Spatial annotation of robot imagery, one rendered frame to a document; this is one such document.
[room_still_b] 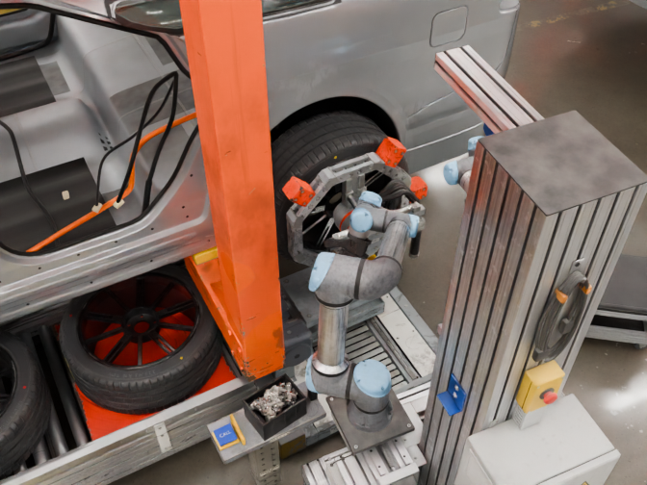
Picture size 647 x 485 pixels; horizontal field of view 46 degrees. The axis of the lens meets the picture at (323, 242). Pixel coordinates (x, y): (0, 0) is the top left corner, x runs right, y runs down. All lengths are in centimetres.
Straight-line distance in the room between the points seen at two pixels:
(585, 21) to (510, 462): 465
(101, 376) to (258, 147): 134
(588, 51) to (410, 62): 303
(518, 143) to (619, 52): 440
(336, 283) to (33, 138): 188
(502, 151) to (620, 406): 234
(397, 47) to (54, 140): 157
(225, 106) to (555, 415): 120
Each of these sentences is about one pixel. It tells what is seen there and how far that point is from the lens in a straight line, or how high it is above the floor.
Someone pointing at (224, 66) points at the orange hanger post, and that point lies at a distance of 196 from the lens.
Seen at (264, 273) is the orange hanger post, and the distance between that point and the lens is 253.
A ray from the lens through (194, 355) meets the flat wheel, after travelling 311.
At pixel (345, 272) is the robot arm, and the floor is 145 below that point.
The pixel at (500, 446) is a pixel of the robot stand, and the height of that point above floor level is 123.
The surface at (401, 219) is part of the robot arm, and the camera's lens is 241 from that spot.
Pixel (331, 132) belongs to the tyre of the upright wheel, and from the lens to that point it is 297.
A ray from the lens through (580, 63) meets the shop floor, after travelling 577.
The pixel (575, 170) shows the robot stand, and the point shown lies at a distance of 158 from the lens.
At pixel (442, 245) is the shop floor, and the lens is 418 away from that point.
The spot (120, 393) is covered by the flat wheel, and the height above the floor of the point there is 44.
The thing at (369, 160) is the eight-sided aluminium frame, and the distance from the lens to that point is 294.
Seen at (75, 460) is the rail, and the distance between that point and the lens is 311.
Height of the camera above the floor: 302
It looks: 47 degrees down
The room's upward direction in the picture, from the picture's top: straight up
